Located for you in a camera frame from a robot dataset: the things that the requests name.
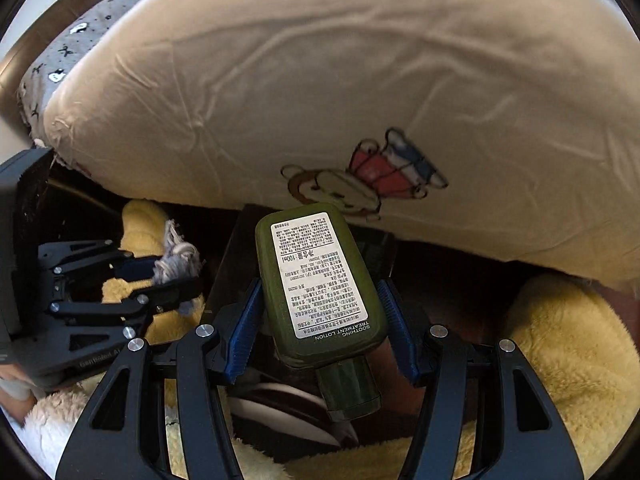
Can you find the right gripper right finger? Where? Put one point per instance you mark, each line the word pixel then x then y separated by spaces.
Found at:
pixel 518 432

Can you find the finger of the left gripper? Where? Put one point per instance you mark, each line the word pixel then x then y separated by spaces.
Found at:
pixel 69 256
pixel 148 300

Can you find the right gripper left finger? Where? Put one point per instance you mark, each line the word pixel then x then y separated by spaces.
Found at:
pixel 121 432

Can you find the grey sock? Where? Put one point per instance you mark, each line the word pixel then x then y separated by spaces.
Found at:
pixel 180 259

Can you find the person's left hand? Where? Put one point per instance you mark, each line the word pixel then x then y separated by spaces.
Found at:
pixel 17 392

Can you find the yellow fluffy rug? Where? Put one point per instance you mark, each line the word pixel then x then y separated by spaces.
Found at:
pixel 578 346

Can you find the grey patterned quilt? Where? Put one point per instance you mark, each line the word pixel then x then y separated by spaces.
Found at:
pixel 46 53

